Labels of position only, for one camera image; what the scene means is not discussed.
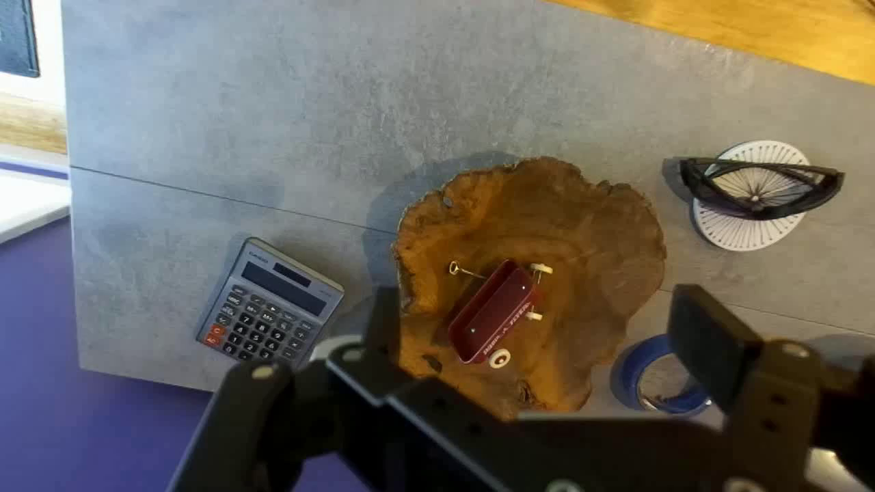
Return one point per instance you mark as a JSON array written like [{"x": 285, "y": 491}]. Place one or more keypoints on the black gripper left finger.
[{"x": 383, "y": 327}]

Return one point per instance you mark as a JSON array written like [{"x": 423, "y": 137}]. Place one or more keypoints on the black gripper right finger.
[{"x": 715, "y": 345}]

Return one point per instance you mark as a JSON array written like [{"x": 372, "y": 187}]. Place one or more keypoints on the blue tape roll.
[{"x": 629, "y": 369}]

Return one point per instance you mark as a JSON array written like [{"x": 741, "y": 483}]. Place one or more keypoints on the small gold pin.
[{"x": 461, "y": 271}]

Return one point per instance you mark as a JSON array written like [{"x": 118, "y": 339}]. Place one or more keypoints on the dark red plug box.
[{"x": 494, "y": 309}]

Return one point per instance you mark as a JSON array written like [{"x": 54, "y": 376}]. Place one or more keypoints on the white round protractor disc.
[{"x": 741, "y": 237}]

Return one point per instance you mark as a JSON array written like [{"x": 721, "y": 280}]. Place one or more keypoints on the grey pocket calculator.
[{"x": 270, "y": 305}]

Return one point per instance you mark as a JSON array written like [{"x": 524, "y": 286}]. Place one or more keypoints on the black sunglasses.
[{"x": 762, "y": 187}]

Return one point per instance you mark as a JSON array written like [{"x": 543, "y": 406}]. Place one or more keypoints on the brown wooden slab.
[{"x": 564, "y": 228}]

